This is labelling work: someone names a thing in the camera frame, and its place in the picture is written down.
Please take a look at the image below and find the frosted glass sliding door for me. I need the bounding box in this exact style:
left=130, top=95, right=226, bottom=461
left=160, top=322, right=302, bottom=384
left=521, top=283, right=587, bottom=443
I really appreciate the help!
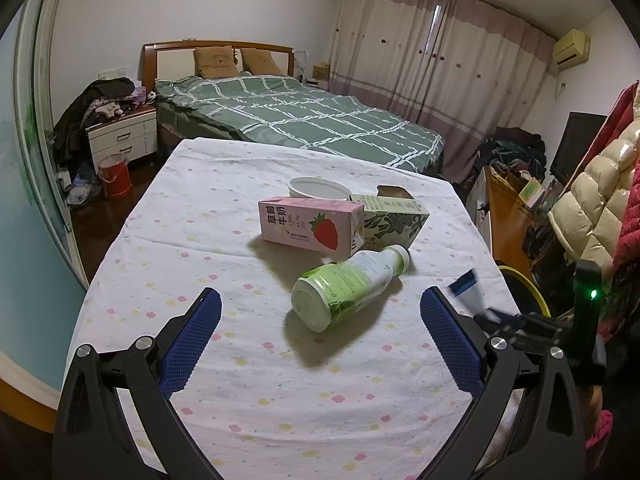
left=0, top=0, right=91, bottom=411

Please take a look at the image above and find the wooden cabinet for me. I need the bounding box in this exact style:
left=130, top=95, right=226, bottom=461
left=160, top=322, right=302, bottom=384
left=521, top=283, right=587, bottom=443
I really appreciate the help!
left=482, top=165, right=551, bottom=276

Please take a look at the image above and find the yellowed air conditioner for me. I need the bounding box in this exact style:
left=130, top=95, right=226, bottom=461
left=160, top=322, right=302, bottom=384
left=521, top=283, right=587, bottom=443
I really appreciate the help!
left=550, top=30, right=591, bottom=68

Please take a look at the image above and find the pink strawberry milk carton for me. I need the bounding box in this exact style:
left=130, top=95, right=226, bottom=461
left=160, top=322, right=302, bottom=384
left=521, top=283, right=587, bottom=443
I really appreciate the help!
left=258, top=196, right=366, bottom=259

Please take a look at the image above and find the black television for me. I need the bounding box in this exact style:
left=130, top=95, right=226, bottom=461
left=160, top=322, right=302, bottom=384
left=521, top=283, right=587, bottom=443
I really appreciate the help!
left=550, top=111, right=608, bottom=186

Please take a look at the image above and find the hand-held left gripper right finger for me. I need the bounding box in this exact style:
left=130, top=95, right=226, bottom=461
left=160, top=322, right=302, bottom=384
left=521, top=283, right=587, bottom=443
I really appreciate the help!
left=420, top=286, right=586, bottom=480

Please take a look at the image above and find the pink and white curtain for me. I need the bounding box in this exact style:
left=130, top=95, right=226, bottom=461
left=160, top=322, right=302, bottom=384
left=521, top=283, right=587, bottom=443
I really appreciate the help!
left=327, top=0, right=558, bottom=183

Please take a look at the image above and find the wooden bed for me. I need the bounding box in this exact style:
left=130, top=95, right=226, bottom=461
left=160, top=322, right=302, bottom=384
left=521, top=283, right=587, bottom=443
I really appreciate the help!
left=139, top=41, right=446, bottom=176

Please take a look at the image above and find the floral green paper box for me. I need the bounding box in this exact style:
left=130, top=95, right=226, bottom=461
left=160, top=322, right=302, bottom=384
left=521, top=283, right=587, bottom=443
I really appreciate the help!
left=348, top=186, right=431, bottom=251

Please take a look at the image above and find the pile of dark clothes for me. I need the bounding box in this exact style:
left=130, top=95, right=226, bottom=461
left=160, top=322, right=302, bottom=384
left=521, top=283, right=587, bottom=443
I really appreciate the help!
left=52, top=77, right=151, bottom=161

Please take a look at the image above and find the heap of mixed clothes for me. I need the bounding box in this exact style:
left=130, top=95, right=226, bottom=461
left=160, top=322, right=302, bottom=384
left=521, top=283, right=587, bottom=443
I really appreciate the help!
left=475, top=127, right=547, bottom=178

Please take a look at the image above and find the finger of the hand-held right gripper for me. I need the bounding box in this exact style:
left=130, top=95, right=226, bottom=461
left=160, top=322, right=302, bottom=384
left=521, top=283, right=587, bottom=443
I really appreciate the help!
left=449, top=270, right=483, bottom=313
left=474, top=306, right=521, bottom=332

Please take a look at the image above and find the brown bear face pillow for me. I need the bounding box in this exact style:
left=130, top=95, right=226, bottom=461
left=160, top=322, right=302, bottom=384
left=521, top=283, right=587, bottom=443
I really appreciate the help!
left=193, top=46, right=237, bottom=79
left=241, top=49, right=283, bottom=76

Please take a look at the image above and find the green and white plastic bottle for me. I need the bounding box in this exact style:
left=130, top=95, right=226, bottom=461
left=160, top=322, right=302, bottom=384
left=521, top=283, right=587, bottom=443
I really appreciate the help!
left=291, top=245, right=412, bottom=333

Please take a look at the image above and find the red bucket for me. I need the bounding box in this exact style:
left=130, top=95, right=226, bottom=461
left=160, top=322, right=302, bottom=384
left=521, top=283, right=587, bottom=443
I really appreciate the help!
left=98, top=154, right=132, bottom=199

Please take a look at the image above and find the person's right forearm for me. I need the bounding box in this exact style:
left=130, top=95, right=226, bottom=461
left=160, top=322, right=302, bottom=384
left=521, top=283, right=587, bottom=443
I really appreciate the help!
left=582, top=385, right=616, bottom=456

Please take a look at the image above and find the dotted white tablecloth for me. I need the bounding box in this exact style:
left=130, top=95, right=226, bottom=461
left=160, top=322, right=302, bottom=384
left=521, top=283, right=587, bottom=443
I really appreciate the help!
left=70, top=137, right=521, bottom=480

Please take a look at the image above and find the black bin with yellow rim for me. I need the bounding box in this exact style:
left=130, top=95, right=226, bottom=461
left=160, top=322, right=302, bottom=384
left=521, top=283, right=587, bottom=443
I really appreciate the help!
left=497, top=266, right=552, bottom=318

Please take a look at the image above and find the cream puffer jacket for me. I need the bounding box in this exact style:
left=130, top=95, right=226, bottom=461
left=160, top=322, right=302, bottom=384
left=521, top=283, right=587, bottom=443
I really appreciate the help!
left=547, top=117, right=640, bottom=281

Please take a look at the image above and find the crumpled plastic bag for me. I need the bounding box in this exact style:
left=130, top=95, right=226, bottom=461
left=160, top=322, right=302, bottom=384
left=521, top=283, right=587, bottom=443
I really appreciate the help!
left=65, top=165, right=103, bottom=206

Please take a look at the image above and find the white nightstand with drawers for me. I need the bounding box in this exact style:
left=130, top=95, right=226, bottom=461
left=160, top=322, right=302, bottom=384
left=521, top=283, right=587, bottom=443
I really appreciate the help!
left=85, top=106, right=158, bottom=162

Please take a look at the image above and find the green checked duvet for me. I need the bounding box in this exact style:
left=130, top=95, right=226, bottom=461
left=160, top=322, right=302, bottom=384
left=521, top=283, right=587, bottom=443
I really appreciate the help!
left=154, top=74, right=445, bottom=171

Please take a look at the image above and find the green booklet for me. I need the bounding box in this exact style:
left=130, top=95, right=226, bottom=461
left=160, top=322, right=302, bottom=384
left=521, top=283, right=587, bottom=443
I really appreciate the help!
left=519, top=177, right=545, bottom=207

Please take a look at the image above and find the red puffer jacket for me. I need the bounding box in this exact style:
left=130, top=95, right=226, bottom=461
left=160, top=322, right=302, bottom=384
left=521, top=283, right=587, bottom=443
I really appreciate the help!
left=580, top=82, right=640, bottom=336

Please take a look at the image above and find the white paper bowl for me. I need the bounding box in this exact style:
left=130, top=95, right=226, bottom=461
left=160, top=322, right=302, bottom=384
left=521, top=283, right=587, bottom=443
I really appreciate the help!
left=288, top=176, right=352, bottom=202

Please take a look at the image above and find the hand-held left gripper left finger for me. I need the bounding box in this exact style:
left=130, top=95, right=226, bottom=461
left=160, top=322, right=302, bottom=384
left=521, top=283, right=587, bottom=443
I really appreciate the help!
left=52, top=287, right=223, bottom=480

